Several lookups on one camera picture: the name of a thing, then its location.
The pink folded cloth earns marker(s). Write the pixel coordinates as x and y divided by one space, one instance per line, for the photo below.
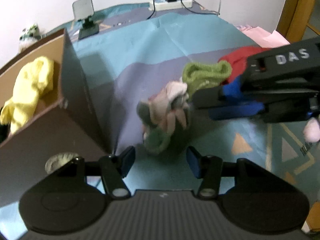
264 38

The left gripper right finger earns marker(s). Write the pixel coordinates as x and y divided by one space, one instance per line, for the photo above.
196 162

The brown cardboard box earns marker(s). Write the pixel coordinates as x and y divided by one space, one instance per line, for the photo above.
65 122

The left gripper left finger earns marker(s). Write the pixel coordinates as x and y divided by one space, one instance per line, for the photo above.
126 160

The pink grey sock bundle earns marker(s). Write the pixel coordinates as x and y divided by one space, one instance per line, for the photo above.
165 116

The green sock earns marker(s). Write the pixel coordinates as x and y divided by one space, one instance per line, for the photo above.
200 76

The panda plush toy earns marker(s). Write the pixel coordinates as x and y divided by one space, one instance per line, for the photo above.
29 37

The yellow fluffy towel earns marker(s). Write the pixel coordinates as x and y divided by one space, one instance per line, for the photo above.
33 81

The white power strip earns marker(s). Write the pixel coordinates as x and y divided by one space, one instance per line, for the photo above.
162 5

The phone stand with mirror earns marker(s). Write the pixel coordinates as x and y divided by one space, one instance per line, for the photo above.
83 11

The red cloth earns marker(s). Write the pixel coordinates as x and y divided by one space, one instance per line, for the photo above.
238 58

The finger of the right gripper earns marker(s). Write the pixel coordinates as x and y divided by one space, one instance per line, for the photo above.
236 111
226 95

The wooden glass door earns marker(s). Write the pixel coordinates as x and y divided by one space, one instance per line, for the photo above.
295 19

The blue patterned bedsheet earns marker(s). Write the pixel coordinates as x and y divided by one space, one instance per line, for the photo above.
129 142

